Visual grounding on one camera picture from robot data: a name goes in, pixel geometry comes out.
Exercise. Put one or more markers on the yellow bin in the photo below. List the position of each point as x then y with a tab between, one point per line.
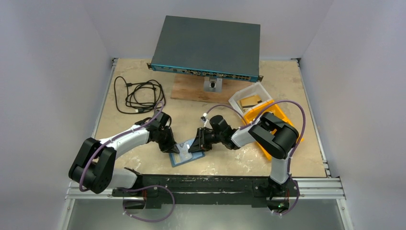
275	135
252	113

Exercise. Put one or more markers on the blue card holder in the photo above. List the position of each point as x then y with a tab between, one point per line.
176	160

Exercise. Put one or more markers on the white plastic bin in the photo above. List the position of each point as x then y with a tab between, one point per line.
254	89

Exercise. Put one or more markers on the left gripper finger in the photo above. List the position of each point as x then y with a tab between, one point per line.
171	143
165	146

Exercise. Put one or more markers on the aluminium frame rail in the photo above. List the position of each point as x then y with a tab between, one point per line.
309	188

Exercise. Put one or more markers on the yellow bin middle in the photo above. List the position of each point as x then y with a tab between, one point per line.
252	113

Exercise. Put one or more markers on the yellow bin front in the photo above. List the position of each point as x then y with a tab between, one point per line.
275	135

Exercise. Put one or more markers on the gold cards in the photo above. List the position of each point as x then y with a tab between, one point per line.
249	102

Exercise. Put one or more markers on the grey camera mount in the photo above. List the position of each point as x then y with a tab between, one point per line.
212	84

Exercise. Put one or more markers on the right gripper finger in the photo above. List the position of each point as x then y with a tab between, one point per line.
198	143
206	144

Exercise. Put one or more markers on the grey network switch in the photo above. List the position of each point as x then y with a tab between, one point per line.
208	48

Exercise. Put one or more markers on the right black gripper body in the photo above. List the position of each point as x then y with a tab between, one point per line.
200	137

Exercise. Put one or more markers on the wooden board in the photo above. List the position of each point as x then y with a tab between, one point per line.
190	88

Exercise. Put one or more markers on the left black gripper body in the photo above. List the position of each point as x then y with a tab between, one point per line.
162	137

